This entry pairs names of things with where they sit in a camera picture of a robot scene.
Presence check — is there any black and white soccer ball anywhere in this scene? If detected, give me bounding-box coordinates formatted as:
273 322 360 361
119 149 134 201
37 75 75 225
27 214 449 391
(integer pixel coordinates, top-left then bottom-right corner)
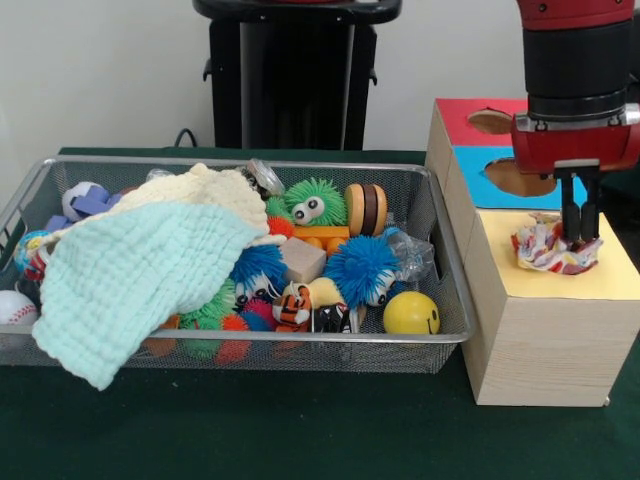
60 181 101 221

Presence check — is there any cream knitted cloth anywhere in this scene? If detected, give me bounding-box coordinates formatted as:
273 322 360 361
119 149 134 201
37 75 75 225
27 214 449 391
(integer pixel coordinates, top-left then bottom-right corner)
44 162 271 246

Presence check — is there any white baseball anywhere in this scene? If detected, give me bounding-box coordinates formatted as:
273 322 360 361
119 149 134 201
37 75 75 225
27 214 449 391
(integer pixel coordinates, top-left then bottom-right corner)
0 289 40 351

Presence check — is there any light blue muslin cloth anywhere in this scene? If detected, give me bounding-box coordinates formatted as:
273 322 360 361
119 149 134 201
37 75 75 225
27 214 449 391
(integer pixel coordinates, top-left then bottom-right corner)
32 202 271 392

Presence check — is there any wooden box with three holes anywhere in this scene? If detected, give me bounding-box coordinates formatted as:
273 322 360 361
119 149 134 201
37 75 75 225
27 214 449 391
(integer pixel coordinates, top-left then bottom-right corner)
424 97 640 407

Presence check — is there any wire mesh bin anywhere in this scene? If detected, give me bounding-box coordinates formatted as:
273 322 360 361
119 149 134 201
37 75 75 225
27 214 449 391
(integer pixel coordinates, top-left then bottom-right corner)
0 154 477 374

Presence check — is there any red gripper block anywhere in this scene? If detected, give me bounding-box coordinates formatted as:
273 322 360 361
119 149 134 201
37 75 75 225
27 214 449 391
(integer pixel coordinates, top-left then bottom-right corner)
510 119 640 242

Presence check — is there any black looped cable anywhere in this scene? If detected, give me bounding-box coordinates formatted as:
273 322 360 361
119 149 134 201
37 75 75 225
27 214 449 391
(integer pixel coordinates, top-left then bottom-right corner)
173 127 202 149

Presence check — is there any tiger plush toy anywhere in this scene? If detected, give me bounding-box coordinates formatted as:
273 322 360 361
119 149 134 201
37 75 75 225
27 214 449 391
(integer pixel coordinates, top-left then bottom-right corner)
272 284 314 334

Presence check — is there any blue spiky ball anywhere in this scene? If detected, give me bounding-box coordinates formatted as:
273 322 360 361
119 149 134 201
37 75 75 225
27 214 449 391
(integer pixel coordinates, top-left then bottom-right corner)
322 234 401 307

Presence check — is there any green fuzzy toy with eyes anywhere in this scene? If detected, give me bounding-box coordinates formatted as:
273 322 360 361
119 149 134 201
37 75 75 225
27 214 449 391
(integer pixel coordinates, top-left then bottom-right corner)
264 177 349 229

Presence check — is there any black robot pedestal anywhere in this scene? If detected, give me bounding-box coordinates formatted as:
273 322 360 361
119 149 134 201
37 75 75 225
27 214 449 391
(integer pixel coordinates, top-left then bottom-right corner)
192 0 404 151

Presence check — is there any yellow smiley ball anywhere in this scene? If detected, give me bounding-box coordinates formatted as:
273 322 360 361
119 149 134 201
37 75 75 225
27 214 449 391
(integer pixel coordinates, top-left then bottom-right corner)
383 290 442 336

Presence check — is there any tan foam block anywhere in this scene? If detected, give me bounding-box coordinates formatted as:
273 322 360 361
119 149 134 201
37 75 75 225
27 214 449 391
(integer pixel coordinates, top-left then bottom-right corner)
278 236 328 284

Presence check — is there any colourful patterned cloth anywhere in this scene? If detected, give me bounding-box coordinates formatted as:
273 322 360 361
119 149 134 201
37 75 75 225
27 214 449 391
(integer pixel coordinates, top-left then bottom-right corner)
509 212 604 276

